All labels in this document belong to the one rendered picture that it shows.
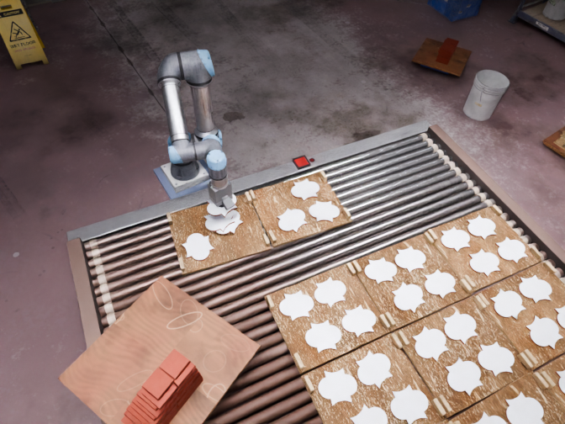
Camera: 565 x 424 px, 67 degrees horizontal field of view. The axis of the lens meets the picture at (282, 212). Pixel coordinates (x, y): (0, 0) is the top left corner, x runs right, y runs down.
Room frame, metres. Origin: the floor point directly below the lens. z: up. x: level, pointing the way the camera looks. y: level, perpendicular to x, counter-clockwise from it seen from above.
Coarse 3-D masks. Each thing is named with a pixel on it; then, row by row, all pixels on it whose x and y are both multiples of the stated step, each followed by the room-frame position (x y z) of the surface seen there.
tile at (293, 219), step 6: (288, 210) 1.29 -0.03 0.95; (294, 210) 1.29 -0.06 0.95; (300, 210) 1.29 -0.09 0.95; (282, 216) 1.25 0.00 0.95; (288, 216) 1.25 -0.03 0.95; (294, 216) 1.26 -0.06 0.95; (300, 216) 1.26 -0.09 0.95; (282, 222) 1.22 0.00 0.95; (288, 222) 1.22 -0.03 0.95; (294, 222) 1.22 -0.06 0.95; (300, 222) 1.22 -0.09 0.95; (306, 222) 1.22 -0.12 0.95; (282, 228) 1.18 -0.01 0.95; (288, 228) 1.18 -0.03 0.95; (294, 228) 1.19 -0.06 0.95
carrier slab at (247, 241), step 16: (192, 208) 1.28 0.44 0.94; (240, 208) 1.30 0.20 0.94; (176, 224) 1.18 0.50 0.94; (192, 224) 1.18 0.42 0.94; (256, 224) 1.21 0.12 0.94; (176, 240) 1.09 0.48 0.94; (224, 240) 1.10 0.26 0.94; (240, 240) 1.11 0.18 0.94; (256, 240) 1.11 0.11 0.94; (224, 256) 1.02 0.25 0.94; (240, 256) 1.02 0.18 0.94; (192, 272) 0.93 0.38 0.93
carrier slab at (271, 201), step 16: (304, 176) 1.53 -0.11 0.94; (320, 176) 1.54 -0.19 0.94; (256, 192) 1.41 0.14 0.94; (272, 192) 1.41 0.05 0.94; (288, 192) 1.42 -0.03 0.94; (320, 192) 1.43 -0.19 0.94; (256, 208) 1.30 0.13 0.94; (272, 208) 1.31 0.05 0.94; (288, 208) 1.31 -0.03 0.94; (304, 208) 1.32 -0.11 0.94; (272, 224) 1.21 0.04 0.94; (320, 224) 1.23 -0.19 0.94; (336, 224) 1.23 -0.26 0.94; (288, 240) 1.12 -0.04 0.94
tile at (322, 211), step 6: (318, 204) 1.34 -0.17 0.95; (324, 204) 1.34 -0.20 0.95; (330, 204) 1.34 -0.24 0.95; (312, 210) 1.30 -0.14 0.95; (318, 210) 1.30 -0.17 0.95; (324, 210) 1.30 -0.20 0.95; (330, 210) 1.30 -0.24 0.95; (336, 210) 1.31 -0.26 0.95; (312, 216) 1.27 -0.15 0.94; (318, 216) 1.26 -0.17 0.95; (324, 216) 1.27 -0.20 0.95; (330, 216) 1.27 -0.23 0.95; (336, 216) 1.27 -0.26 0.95
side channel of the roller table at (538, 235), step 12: (432, 132) 1.93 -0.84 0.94; (444, 132) 1.93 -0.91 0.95; (444, 144) 1.84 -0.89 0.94; (456, 144) 1.83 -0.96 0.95; (456, 156) 1.74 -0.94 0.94; (468, 156) 1.74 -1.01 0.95; (468, 168) 1.65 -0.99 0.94; (480, 168) 1.65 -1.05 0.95; (480, 180) 1.57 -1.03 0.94; (492, 180) 1.57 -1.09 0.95; (492, 192) 1.49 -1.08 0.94; (504, 192) 1.49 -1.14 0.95; (504, 204) 1.41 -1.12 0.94; (516, 204) 1.41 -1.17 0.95; (516, 216) 1.34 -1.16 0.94; (528, 216) 1.34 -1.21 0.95; (528, 228) 1.27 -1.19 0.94; (540, 228) 1.27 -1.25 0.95; (540, 240) 1.20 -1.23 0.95; (552, 240) 1.20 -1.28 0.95; (552, 252) 1.13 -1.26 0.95; (564, 252) 1.13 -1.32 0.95; (564, 264) 1.07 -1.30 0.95; (564, 276) 1.04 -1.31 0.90
